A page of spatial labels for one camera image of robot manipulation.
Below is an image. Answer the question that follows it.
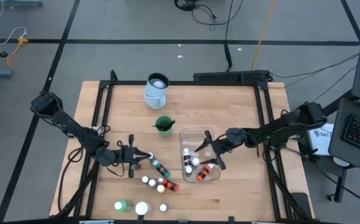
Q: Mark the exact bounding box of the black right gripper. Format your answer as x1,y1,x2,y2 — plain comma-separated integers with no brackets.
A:
194,128,249,171

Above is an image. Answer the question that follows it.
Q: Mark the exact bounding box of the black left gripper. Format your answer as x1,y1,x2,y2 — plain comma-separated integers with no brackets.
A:
116,134,152,179

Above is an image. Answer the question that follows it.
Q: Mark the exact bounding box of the orange acrylic paint bottle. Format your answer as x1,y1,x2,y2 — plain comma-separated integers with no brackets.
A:
196,164,215,182

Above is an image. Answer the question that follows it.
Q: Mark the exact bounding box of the clear plastic bin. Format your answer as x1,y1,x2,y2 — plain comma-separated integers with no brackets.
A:
178,126,222,184

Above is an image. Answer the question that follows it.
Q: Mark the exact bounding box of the red acrylic paint bottle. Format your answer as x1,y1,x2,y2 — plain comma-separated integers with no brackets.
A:
157,177,180,193

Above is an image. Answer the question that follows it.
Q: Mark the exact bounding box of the large green paint bottle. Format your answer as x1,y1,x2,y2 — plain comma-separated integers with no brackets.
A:
114,199,134,214

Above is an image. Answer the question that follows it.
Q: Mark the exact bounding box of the green plastic cup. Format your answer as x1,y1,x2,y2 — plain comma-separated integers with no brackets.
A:
154,115,176,138

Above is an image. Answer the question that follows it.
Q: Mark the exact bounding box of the black power strip box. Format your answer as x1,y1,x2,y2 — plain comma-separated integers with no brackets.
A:
193,70,271,84

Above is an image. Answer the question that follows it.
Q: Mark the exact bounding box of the black flat device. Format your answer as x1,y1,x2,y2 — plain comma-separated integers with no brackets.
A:
290,192,312,219

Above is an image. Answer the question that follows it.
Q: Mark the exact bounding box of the white printed box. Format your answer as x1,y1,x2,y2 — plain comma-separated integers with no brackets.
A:
307,123,335,157

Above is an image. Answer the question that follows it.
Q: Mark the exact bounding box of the white round object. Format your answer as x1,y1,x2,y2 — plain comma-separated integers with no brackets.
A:
333,156,351,168

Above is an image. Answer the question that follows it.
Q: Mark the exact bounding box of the black desk leg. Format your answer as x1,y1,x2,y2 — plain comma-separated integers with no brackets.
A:
327,167,350,203

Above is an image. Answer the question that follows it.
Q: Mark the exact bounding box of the black hanging cable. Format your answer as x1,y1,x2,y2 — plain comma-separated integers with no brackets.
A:
224,0,235,72

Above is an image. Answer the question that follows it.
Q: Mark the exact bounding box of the yellow hanging cable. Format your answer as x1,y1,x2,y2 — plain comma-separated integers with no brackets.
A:
250,0,277,71

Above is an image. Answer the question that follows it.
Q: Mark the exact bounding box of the black cable bundle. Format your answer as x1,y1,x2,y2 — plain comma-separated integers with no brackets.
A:
173,0,244,31

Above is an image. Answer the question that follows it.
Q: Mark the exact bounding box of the black floor cable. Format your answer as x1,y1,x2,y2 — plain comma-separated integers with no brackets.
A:
269,52,360,79

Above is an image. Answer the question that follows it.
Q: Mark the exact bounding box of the yellow extension cable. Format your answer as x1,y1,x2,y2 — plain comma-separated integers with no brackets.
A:
0,32,30,72

